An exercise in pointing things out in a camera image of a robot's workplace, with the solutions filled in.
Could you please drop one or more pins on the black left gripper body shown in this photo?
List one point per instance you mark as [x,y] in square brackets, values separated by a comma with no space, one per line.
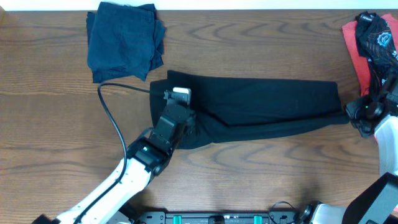
[177,111]

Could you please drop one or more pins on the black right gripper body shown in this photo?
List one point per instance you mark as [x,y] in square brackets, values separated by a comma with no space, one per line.
[357,125]

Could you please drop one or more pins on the plain black t-shirt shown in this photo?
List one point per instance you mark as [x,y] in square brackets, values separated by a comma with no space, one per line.
[243,109]

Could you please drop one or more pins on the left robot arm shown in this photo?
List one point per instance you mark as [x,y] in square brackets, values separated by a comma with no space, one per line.
[145,159]

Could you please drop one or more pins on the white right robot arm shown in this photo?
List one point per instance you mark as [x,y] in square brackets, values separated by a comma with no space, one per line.
[379,200]

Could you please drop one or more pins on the red garment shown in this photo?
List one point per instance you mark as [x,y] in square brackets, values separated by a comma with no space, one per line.
[361,63]

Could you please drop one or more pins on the black patterned jersey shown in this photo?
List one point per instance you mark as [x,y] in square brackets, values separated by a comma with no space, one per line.
[374,40]

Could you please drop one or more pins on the folded dark blue garment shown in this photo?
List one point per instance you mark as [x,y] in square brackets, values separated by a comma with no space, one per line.
[124,41]

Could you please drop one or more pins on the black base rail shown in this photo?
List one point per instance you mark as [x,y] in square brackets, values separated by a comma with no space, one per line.
[273,217]

